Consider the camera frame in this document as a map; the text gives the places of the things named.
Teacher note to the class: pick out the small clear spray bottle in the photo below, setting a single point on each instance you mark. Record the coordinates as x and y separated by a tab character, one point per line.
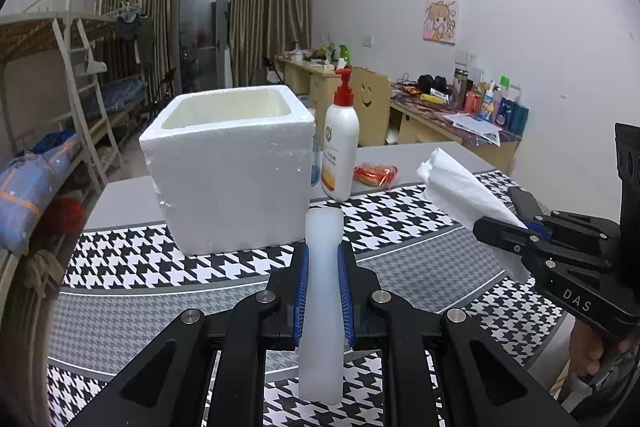
316	167

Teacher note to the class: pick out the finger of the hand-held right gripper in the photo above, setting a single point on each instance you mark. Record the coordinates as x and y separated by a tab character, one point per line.
500	232
575	227

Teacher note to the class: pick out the blue patterned bedding bundle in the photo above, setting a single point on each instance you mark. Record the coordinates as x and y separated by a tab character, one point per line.
35	192

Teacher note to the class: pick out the row of toiletry bottles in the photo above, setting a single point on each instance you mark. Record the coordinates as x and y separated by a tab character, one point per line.
492	104

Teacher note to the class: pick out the glass balcony door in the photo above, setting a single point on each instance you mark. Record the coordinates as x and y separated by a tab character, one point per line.
200	22

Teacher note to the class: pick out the white paper tissue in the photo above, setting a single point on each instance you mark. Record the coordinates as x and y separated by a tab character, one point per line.
460	192

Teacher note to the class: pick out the white lotion pump bottle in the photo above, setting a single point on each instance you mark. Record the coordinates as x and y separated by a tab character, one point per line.
340	147

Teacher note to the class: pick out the houndstooth patterned tablecloth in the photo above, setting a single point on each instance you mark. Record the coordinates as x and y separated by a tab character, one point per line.
150	257

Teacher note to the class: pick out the white foam box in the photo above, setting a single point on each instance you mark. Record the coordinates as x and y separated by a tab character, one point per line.
225	187

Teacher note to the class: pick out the person's right hand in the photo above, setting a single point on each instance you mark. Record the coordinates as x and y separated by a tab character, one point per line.
587	347

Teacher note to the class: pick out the white metal ladder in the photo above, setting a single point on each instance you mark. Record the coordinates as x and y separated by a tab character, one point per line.
85	107

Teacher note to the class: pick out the green bottle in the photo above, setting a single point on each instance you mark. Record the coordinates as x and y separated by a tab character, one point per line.
345	56

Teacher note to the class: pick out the yellow tube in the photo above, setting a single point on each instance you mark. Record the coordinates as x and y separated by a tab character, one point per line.
431	97

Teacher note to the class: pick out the white wall socket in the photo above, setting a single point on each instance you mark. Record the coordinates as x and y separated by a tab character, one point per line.
466	58

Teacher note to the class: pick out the white printed papers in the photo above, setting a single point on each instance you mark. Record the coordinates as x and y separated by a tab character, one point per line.
472	127

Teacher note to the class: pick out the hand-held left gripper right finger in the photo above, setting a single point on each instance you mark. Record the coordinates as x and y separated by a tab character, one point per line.
346	297

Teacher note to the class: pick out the dark hanging clothes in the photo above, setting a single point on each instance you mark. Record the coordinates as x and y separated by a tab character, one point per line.
132	29

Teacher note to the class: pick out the red cloth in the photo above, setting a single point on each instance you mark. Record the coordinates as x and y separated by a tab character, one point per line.
65	214

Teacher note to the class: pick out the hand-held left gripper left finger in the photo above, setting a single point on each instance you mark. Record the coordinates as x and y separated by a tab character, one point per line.
301	297

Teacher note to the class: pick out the wooden desk with patterned cover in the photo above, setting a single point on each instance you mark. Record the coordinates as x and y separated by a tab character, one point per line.
425	127

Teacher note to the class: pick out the wooden chair with smiley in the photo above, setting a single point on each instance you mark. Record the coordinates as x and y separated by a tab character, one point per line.
370	107

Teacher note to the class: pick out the cartoon wall poster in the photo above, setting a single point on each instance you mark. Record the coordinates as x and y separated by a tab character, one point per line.
441	21

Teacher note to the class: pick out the red snack packet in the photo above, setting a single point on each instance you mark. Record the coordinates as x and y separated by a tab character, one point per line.
375	173

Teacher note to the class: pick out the plain wooden desk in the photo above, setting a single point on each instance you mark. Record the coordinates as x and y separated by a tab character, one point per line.
300	79

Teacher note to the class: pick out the white metal bunk bed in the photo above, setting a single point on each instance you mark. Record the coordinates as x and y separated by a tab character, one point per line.
30	32

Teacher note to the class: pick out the white hanging bag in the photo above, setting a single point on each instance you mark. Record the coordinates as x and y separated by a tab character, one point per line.
95	67

